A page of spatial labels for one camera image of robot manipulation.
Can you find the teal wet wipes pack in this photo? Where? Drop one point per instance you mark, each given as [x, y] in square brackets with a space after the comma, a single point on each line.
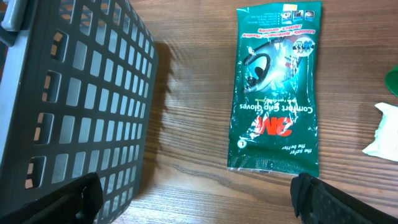
[385, 142]

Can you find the green glove package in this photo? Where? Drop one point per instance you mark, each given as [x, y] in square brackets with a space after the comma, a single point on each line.
[274, 124]

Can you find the grey plastic mesh basket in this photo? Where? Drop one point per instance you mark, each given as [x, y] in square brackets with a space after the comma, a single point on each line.
[76, 87]

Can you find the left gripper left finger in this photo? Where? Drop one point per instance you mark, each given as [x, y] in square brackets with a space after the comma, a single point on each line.
[77, 202]

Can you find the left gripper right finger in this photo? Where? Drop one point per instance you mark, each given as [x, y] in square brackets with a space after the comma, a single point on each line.
[316, 202]

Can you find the green lid spice jar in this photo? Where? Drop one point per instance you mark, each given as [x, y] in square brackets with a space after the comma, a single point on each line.
[391, 80]

